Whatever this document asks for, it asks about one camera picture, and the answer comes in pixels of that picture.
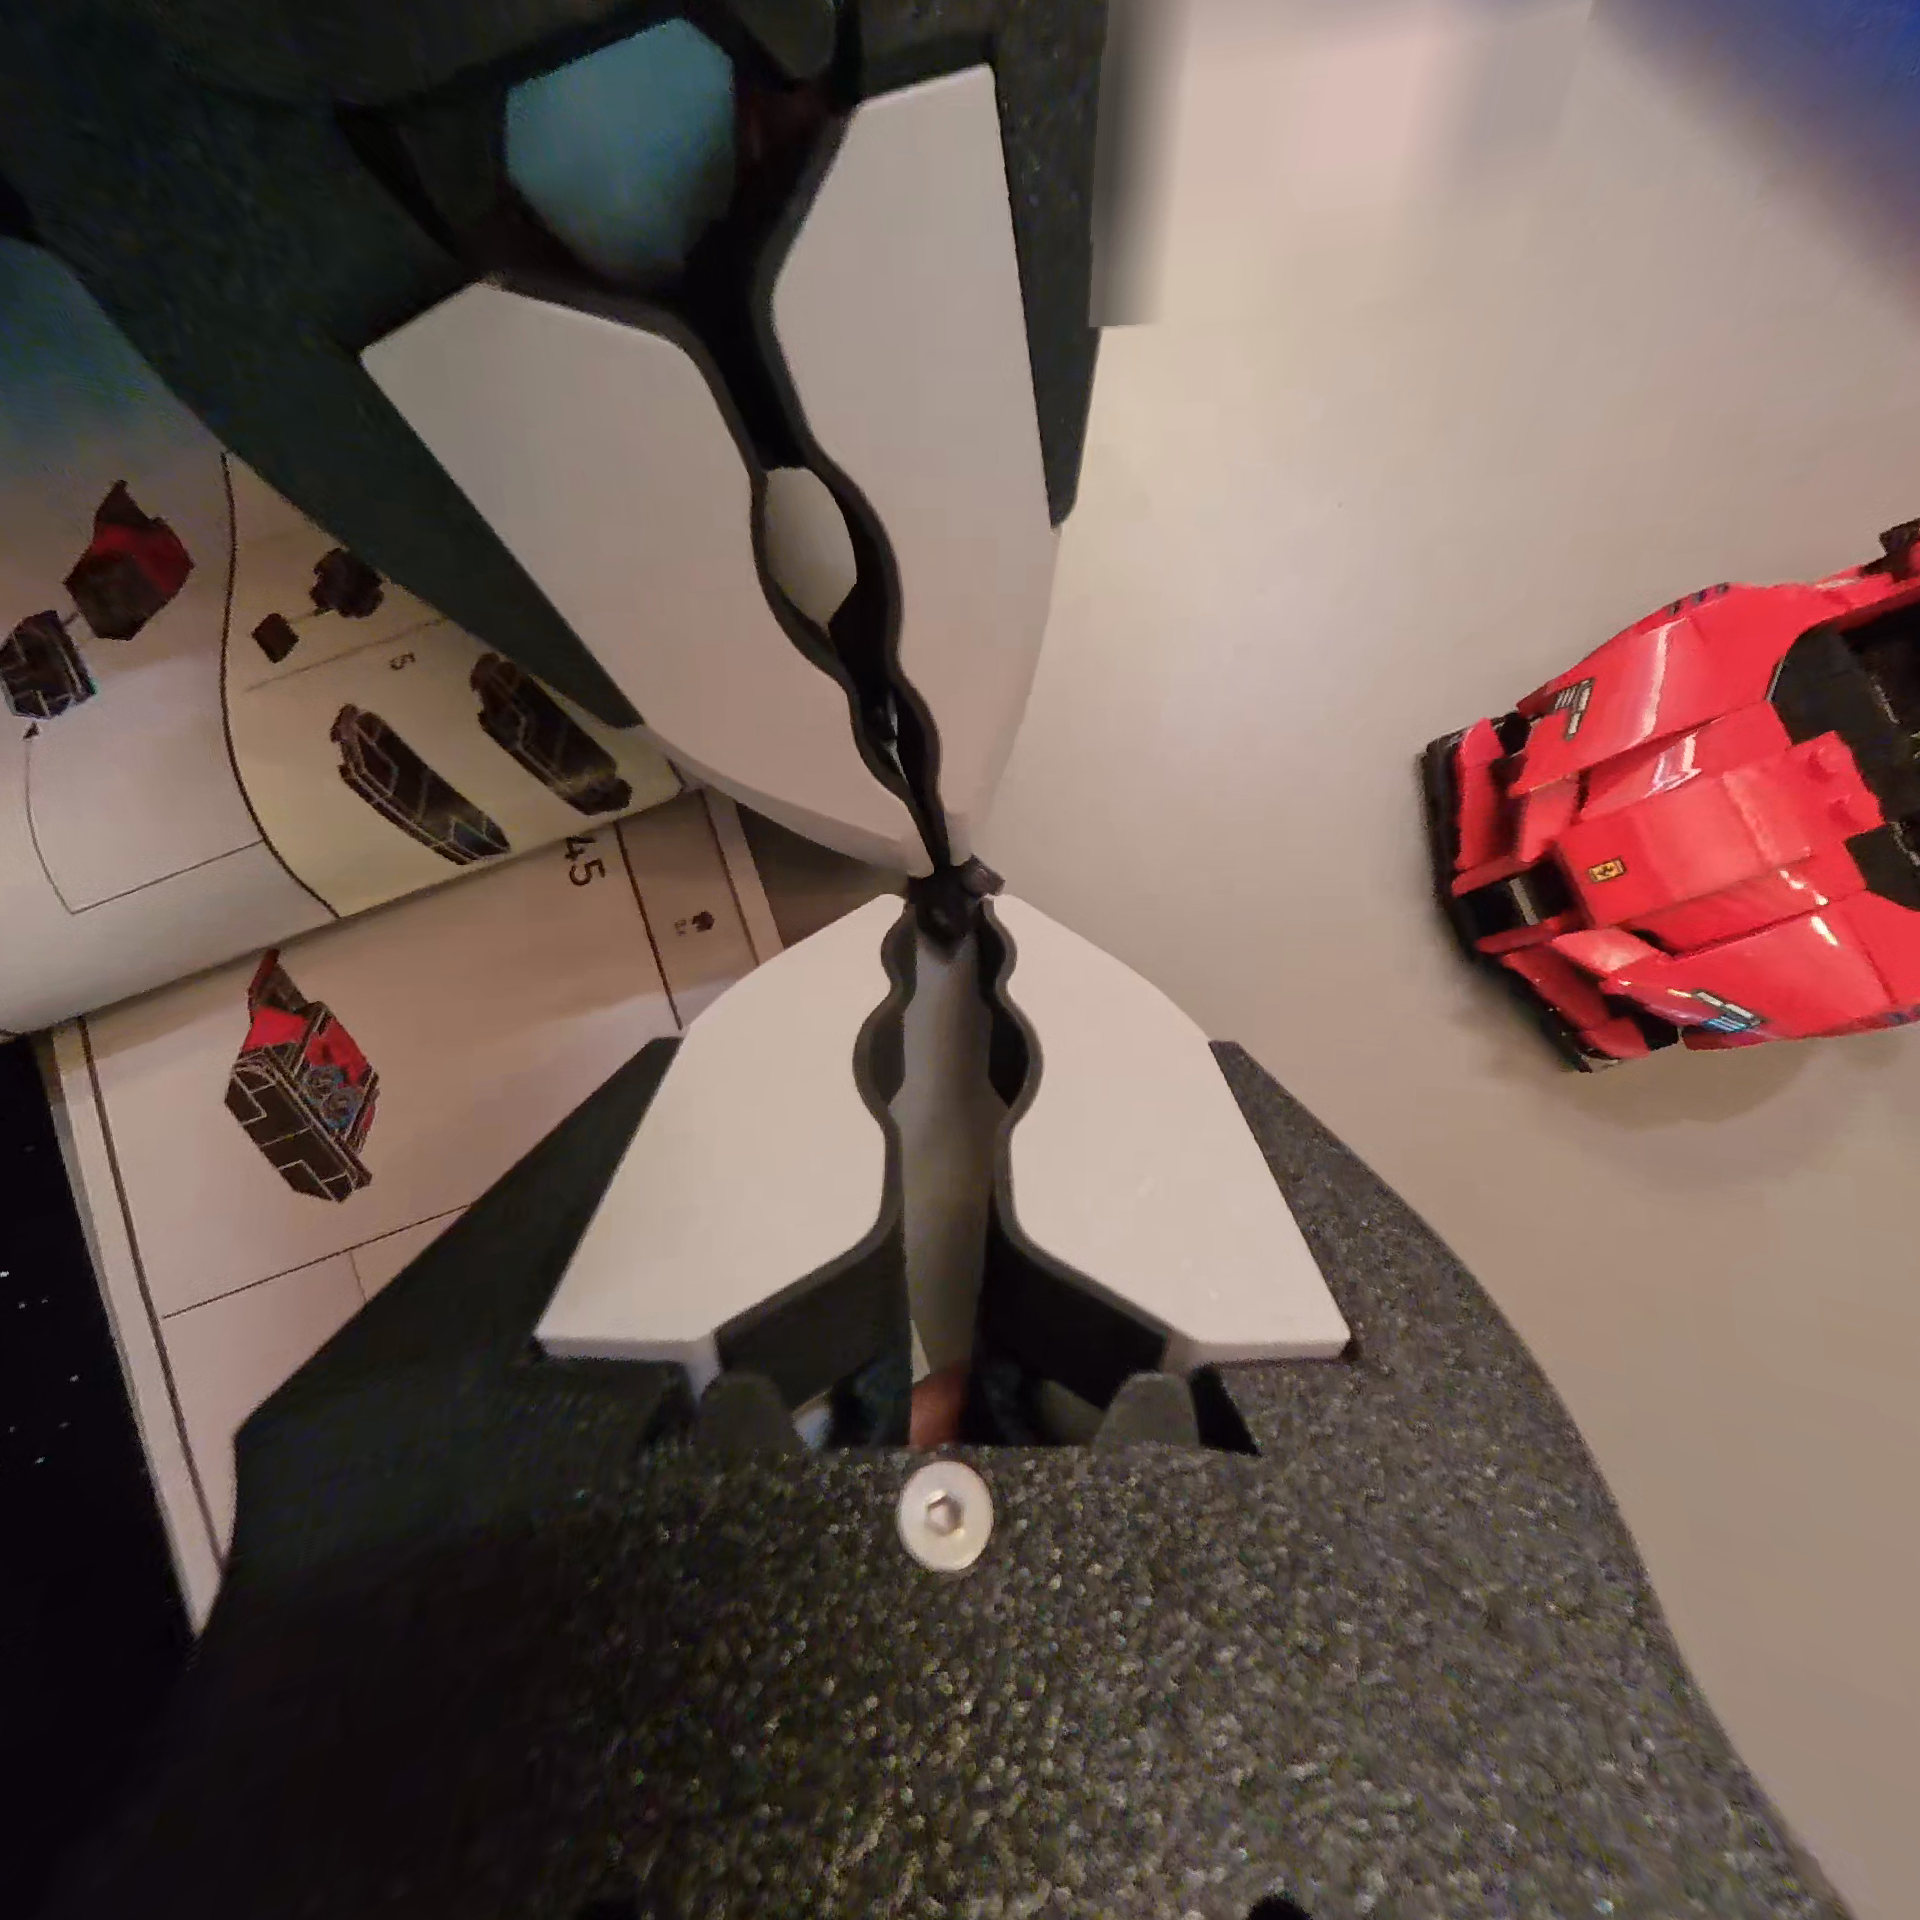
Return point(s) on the red lego car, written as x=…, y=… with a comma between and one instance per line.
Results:
x=1680, y=855

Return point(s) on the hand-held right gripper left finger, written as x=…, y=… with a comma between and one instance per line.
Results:
x=737, y=1182

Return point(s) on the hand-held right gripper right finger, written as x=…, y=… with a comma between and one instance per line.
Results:
x=1170, y=1182

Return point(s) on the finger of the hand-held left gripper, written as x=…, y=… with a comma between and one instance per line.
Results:
x=931, y=328
x=584, y=449

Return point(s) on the lego instruction booklet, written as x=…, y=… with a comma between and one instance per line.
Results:
x=494, y=1051

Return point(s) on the small black lego plate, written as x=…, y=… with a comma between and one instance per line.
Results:
x=948, y=901

